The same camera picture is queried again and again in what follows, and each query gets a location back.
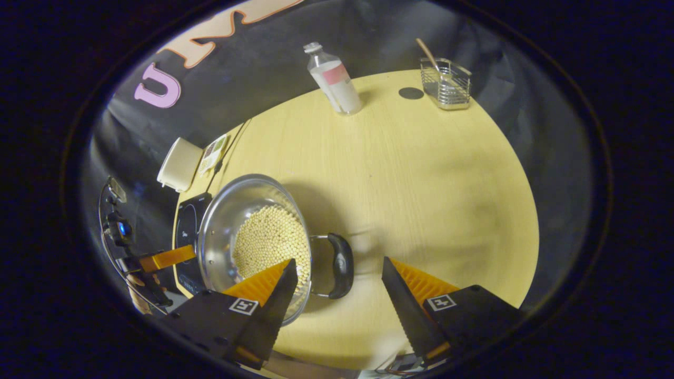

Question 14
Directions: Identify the black power cable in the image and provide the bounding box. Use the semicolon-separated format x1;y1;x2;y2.
205;120;252;194

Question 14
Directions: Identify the steel pot with black handles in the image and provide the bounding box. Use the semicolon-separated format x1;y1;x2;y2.
197;174;354;327

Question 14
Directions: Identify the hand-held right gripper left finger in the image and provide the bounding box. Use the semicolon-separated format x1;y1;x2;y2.
161;258;299;371

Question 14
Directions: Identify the wooden stick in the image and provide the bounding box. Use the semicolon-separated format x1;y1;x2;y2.
415;38;454;85

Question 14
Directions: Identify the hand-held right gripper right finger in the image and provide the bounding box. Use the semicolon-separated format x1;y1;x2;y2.
382;256;527;369

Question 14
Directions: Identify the clear bottle with pink label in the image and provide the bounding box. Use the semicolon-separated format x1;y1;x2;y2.
303;42;363;115

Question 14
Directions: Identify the white toaster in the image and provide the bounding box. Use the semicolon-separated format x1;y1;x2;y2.
157;137;204;193

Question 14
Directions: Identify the black induction cooktop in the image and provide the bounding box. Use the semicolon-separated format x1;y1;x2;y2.
174;192;212;296

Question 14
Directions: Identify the white divided bean dish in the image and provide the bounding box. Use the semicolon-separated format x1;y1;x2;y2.
199;134;228;174

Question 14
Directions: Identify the pile of soybeans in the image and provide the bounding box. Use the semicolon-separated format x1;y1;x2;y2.
233;204;311;295

